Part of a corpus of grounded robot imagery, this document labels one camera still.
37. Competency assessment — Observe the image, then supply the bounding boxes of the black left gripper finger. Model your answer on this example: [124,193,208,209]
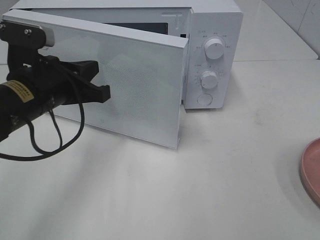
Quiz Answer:
[63,60,99,83]
[64,80,111,104]

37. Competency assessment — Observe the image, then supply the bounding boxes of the round white door release button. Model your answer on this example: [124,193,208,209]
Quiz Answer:
[197,93,213,106]

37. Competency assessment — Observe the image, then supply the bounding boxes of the white microwave oven body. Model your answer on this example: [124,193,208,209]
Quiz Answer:
[5,0,243,109]

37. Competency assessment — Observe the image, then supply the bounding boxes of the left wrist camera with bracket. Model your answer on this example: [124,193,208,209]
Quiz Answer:
[0,20,55,72]

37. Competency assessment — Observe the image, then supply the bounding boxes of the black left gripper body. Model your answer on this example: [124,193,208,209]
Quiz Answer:
[7,55,83,110]

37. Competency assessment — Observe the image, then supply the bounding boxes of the white microwave knob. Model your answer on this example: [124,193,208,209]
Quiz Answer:
[200,71,218,89]
[204,36,226,60]

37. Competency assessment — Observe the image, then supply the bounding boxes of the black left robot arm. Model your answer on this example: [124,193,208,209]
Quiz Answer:
[0,56,111,140]

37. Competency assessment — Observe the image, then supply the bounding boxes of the white microwave door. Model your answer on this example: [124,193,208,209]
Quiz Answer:
[2,8,188,149]

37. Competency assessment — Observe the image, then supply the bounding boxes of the pink round plate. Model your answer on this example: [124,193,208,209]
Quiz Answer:
[299,138,320,207]

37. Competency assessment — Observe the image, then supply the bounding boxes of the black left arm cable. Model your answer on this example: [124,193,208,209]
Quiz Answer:
[0,57,86,163]

